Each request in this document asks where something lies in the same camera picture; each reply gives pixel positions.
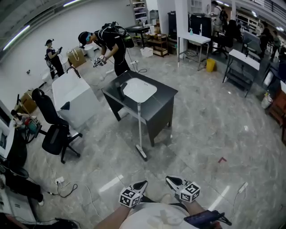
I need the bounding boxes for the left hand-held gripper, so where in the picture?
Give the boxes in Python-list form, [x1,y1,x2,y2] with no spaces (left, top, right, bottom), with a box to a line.
[119,180,148,209]

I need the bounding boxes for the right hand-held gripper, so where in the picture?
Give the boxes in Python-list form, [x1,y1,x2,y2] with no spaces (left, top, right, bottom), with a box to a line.
[165,175,201,204]

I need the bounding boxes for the person's right forearm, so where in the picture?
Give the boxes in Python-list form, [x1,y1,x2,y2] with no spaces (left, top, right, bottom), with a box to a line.
[185,199,210,219]

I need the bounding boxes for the person's left forearm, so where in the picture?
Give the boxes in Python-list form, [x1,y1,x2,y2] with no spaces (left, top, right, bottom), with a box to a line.
[94,204,133,229]

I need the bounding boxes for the person's black shorts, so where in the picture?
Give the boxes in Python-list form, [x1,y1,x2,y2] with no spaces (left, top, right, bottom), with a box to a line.
[140,195,189,208]

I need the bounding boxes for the person's beige shoe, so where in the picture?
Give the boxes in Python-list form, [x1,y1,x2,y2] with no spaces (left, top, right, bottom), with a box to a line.
[156,194,173,204]

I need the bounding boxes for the person's white shirt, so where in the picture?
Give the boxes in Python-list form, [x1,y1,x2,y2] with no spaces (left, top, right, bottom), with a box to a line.
[119,200,201,229]

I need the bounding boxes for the black forearm-mounted screen device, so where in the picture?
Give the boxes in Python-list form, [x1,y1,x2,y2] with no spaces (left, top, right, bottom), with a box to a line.
[183,209,232,229]

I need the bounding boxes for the black vanity table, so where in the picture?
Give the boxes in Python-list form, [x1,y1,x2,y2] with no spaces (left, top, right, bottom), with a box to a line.
[101,69,179,147]

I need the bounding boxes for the white sink basin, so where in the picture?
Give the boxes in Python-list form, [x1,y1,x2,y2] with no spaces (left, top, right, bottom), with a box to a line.
[122,77,158,102]

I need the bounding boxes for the black sink faucet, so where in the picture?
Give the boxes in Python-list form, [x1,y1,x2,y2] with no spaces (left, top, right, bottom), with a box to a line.
[115,82,128,100]

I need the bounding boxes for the black office chair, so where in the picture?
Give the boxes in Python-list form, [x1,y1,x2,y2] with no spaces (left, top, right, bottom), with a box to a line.
[211,19,243,57]
[31,88,83,164]

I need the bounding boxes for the white bathtub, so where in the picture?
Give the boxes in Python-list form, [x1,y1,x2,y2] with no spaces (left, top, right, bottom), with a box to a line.
[51,71,101,131]

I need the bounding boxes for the red and teal bag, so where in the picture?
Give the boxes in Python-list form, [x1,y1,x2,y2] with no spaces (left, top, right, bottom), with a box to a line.
[24,116,42,135]

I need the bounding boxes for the yellow bin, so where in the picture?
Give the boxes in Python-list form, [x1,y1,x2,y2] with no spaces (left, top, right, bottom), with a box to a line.
[206,58,216,73]

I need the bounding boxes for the white plastic bag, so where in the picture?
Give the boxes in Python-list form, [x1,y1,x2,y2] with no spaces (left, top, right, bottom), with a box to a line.
[261,90,274,110]

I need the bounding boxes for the white low cabinet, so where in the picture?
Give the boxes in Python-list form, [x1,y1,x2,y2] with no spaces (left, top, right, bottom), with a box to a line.
[0,187,37,225]

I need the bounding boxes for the brown wooden cabinet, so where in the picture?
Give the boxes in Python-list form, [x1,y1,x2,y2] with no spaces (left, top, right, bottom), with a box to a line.
[268,80,286,128]

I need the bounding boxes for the black curved bathtub faucet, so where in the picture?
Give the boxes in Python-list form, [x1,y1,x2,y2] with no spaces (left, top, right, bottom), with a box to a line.
[66,66,81,79]

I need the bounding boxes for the white plastic basket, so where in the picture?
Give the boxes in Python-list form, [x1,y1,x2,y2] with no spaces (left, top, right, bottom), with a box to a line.
[140,47,154,58]

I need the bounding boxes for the wooden shelf cart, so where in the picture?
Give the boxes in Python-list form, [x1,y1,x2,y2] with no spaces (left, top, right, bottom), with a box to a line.
[147,33,169,58]

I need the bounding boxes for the white cylindrical bin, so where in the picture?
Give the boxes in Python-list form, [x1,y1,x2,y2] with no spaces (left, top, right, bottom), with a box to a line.
[85,45,95,59]

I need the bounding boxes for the white workstation desk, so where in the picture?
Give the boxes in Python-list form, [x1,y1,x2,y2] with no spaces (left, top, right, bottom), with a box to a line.
[0,100,17,160]

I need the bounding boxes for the black low table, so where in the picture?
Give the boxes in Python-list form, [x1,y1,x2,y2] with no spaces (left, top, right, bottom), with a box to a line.
[124,25,151,47]

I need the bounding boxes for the grey chair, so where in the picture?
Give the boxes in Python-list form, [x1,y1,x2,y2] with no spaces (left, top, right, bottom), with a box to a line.
[241,31,262,60]

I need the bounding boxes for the narrow black cabinet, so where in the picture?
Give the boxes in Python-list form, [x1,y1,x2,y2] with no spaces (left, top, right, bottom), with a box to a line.
[167,12,178,41]

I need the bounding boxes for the wide black cabinet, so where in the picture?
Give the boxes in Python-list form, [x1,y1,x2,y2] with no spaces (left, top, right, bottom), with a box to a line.
[189,13,213,39]

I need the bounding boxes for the white storage shelf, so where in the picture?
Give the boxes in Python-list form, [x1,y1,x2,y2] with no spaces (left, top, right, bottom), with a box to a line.
[131,0,148,22]

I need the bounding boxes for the long ceiling light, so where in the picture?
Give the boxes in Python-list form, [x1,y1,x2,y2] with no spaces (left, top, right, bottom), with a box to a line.
[63,0,81,8]
[1,24,31,51]

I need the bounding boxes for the black metal railing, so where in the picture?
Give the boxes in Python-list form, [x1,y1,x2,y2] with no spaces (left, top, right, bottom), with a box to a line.
[258,0,286,18]

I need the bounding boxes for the white power cable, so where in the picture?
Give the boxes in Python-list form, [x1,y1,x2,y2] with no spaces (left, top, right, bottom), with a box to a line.
[230,190,244,223]

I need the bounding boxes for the black power cable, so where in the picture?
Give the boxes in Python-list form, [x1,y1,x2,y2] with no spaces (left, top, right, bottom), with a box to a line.
[46,182,78,199]

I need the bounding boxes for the white-top black-frame table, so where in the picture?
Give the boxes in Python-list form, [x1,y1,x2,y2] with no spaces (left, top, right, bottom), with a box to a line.
[222,49,261,98]

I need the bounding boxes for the strapped cardboard box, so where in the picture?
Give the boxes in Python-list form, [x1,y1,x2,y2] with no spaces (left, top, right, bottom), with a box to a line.
[67,47,87,68]

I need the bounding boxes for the white metal-frame table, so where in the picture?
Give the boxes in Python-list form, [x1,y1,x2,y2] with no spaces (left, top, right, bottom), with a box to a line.
[177,32,212,72]

